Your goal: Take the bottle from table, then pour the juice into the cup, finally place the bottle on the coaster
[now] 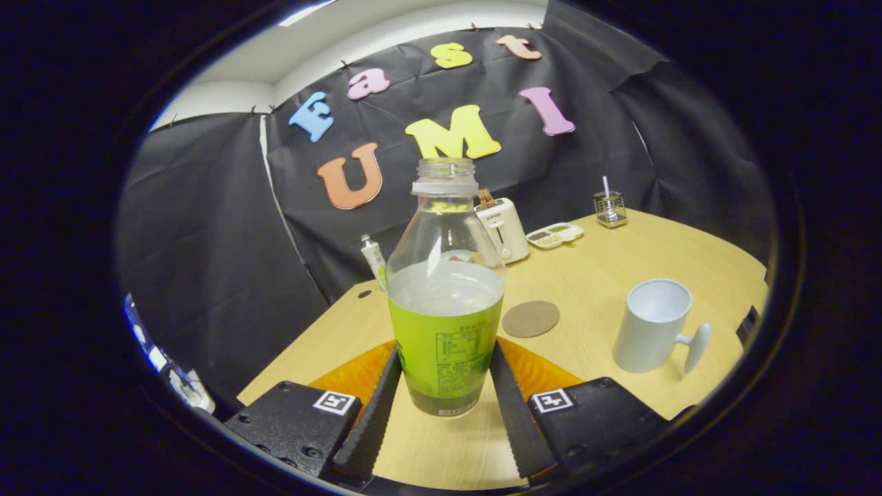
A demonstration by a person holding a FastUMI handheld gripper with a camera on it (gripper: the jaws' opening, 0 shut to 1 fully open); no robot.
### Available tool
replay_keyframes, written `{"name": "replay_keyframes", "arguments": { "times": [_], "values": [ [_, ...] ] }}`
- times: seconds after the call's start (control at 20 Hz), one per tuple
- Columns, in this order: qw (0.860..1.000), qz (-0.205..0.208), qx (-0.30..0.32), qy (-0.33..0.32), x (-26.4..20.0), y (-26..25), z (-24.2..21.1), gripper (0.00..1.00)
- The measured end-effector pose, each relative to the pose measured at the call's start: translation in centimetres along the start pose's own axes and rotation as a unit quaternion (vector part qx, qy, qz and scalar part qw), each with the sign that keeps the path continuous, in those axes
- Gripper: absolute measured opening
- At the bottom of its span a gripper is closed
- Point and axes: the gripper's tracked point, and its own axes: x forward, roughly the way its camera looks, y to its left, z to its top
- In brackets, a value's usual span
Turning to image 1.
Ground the small black box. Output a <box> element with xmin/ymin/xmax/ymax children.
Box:
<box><xmin>736</xmin><ymin>305</ymin><xmax>761</xmax><ymax>349</ymax></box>

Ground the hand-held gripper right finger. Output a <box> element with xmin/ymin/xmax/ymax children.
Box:
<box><xmin>489</xmin><ymin>336</ymin><xmax>673</xmax><ymax>483</ymax></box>

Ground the white and green tube bottle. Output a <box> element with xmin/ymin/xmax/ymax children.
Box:
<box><xmin>360</xmin><ymin>234</ymin><xmax>388</xmax><ymax>291</ymax></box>

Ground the black backdrop cloth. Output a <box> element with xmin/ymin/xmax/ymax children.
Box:
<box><xmin>116</xmin><ymin>0</ymin><xmax>779</xmax><ymax>407</ymax></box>

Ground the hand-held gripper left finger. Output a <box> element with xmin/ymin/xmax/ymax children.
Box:
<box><xmin>224</xmin><ymin>341</ymin><xmax>402</xmax><ymax>486</ymax></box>

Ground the ceiling light panel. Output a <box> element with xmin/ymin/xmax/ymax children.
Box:
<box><xmin>278</xmin><ymin>0</ymin><xmax>340</xmax><ymax>28</ymax></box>

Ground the wooden table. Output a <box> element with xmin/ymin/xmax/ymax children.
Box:
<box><xmin>236</xmin><ymin>208</ymin><xmax>769</xmax><ymax>491</ymax></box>

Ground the white device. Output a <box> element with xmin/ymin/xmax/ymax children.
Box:
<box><xmin>165</xmin><ymin>365</ymin><xmax>216</xmax><ymax>415</ymax></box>

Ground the round brown coaster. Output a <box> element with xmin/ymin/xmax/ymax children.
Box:
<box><xmin>502</xmin><ymin>300</ymin><xmax>561</xmax><ymax>339</ymax></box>

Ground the white cup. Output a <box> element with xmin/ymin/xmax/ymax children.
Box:
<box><xmin>613</xmin><ymin>278</ymin><xmax>712</xmax><ymax>375</ymax></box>

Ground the clear green-label juice bottle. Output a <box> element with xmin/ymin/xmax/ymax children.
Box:
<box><xmin>385</xmin><ymin>157</ymin><xmax>506</xmax><ymax>418</ymax></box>

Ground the lit monitor screen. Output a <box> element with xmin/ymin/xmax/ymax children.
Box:
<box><xmin>124</xmin><ymin>295</ymin><xmax>170</xmax><ymax>373</ymax></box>

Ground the white toaster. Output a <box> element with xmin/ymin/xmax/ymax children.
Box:
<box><xmin>474</xmin><ymin>198</ymin><xmax>531</xmax><ymax>265</ymax></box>

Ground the white divided snack tray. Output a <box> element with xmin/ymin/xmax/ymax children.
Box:
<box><xmin>526</xmin><ymin>223</ymin><xmax>585</xmax><ymax>249</ymax></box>

